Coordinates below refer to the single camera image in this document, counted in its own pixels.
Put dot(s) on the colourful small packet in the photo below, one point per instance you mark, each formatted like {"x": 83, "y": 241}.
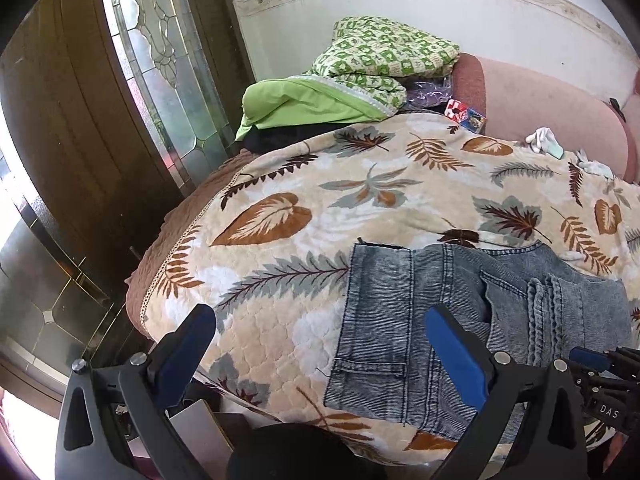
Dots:
{"x": 465, "y": 116}

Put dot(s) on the leaf pattern bed blanket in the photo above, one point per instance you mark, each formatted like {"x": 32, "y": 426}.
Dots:
{"x": 320, "y": 261}

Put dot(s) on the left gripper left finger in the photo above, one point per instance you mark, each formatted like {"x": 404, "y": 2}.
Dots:
{"x": 90, "y": 443}

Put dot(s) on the small black object on sofa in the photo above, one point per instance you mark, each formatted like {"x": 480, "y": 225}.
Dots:
{"x": 617, "y": 109}

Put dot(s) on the green patterned quilt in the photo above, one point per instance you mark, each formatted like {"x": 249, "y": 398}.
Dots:
{"x": 356, "y": 79}

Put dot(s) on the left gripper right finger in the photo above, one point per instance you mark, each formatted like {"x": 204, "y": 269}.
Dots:
{"x": 550, "y": 443}

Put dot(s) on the grey denim pants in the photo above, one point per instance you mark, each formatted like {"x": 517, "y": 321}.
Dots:
{"x": 401, "y": 355}

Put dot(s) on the brown door with glass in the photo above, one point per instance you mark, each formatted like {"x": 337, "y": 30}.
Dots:
{"x": 111, "y": 112}

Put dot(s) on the white glove left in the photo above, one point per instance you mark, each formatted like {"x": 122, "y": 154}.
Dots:
{"x": 543, "y": 141}

